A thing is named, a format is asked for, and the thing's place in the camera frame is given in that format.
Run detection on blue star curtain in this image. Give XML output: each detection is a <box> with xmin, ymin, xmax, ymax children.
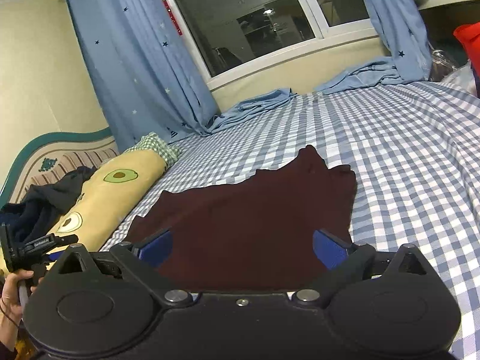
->
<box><xmin>64</xmin><ymin>0</ymin><xmax>293</xmax><ymax>145</ymax></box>
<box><xmin>314</xmin><ymin>0</ymin><xmax>433</xmax><ymax>95</ymax></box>

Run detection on dark navy clothes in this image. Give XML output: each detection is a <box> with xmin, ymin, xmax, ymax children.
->
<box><xmin>0</xmin><ymin>166</ymin><xmax>98</xmax><ymax>242</ymax></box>

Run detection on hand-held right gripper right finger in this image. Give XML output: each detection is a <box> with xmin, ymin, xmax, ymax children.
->
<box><xmin>290</xmin><ymin>229</ymin><xmax>437</xmax><ymax>304</ymax></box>

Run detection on person's left hand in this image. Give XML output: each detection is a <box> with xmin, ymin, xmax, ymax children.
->
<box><xmin>0</xmin><ymin>270</ymin><xmax>40</xmax><ymax>321</ymax></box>

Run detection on teal trimmed headboard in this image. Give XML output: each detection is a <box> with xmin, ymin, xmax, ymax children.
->
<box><xmin>0</xmin><ymin>127</ymin><xmax>121</xmax><ymax>211</ymax></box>

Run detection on bed with checked sheet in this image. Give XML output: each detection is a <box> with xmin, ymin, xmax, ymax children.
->
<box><xmin>99</xmin><ymin>80</ymin><xmax>480</xmax><ymax>360</ymax></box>

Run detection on clear plastic item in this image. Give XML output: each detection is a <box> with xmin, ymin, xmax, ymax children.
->
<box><xmin>431</xmin><ymin>49</ymin><xmax>460</xmax><ymax>81</ymax></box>

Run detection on red fabric bag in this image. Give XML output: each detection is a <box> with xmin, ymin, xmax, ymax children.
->
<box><xmin>453</xmin><ymin>22</ymin><xmax>480</xmax><ymax>79</ymax></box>

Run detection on person's left forearm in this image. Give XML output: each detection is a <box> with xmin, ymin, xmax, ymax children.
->
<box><xmin>0</xmin><ymin>309</ymin><xmax>21</xmax><ymax>354</ymax></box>

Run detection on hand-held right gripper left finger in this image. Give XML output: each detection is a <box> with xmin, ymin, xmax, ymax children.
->
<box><xmin>48</xmin><ymin>228</ymin><xmax>196</xmax><ymax>304</ymax></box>

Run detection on maroon printed sweatshirt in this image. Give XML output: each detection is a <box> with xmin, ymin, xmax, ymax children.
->
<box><xmin>125</xmin><ymin>144</ymin><xmax>357</xmax><ymax>291</ymax></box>

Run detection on green checked pillow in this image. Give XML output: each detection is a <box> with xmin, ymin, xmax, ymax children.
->
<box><xmin>124</xmin><ymin>132</ymin><xmax>181</xmax><ymax>167</ymax></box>

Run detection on white framed window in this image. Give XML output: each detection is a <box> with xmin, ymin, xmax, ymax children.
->
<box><xmin>150</xmin><ymin>0</ymin><xmax>381</xmax><ymax>91</ymax></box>

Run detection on yellow avocado print pillow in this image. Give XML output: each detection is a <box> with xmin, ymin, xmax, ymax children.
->
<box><xmin>0</xmin><ymin>150</ymin><xmax>167</xmax><ymax>274</ymax></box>

